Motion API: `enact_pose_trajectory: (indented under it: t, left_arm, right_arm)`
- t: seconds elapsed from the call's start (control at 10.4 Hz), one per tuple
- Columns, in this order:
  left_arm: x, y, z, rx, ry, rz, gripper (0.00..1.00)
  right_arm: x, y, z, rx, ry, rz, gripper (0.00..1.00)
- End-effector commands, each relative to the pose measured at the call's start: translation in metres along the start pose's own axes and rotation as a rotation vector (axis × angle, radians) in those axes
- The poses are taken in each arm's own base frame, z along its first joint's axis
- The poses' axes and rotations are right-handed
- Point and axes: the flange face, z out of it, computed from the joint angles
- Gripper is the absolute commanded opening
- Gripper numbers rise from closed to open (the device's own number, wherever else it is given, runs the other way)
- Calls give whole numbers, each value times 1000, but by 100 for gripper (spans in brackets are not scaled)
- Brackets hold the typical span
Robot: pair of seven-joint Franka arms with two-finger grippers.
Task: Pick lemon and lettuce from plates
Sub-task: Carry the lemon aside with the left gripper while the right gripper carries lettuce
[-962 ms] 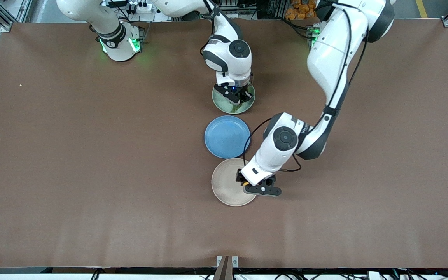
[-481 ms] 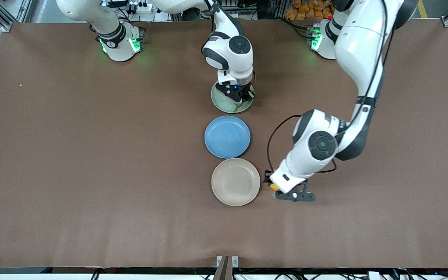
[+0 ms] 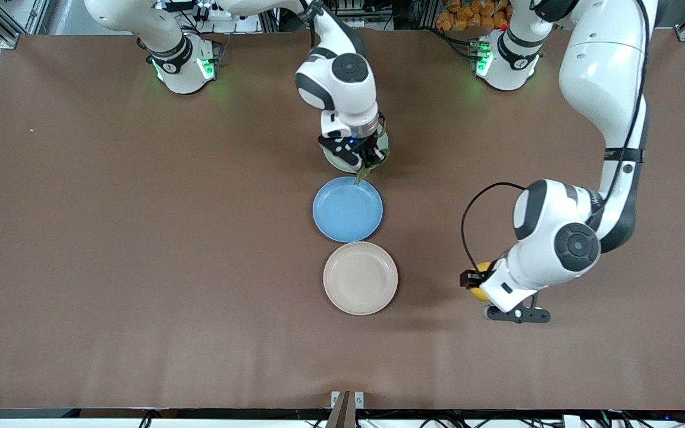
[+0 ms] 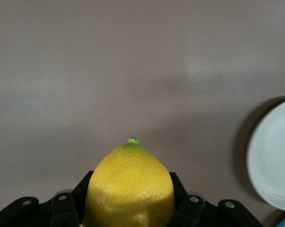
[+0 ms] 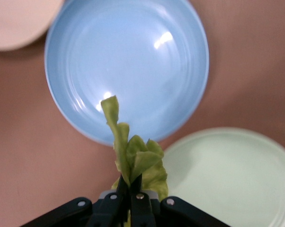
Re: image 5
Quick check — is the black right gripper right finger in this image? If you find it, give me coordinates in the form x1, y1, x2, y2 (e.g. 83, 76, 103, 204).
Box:
129, 174, 231, 227

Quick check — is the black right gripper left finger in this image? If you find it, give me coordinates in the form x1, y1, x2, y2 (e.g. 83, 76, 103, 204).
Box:
20, 174, 132, 227

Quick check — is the green lettuce leaf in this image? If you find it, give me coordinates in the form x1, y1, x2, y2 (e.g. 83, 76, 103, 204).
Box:
100, 95, 169, 227

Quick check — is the pale green plate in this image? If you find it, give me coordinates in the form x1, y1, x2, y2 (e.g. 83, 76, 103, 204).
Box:
162, 127, 285, 227

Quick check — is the blue plate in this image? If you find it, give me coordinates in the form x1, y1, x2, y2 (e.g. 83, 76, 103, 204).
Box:
44, 0, 210, 148

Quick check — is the beige plate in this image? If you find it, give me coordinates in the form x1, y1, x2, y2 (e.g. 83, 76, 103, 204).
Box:
0, 0, 64, 52

